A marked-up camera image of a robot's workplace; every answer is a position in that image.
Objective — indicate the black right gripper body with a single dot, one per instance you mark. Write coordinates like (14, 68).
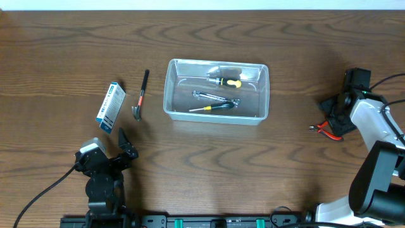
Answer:
(338, 122)

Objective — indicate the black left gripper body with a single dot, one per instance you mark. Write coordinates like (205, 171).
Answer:
(114, 177)

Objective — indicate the red handled pliers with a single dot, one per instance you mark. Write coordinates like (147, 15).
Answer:
(320, 128)

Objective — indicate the small black orange hammer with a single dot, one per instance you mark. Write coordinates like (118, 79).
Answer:
(136, 108)

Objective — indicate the white and blue box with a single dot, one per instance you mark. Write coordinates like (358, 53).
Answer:
(110, 107)

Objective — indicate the silver wrench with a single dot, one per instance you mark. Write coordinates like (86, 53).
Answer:
(200, 94)

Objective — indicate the stubby yellow black screwdriver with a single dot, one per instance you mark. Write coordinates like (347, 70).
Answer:
(228, 82)

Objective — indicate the slim black yellow screwdriver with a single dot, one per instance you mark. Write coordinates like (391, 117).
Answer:
(218, 106)

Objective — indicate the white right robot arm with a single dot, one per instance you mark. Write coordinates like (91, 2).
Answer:
(373, 199)

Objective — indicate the clear plastic container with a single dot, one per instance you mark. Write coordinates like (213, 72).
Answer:
(184, 76)

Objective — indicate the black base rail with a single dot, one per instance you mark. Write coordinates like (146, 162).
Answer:
(162, 221)

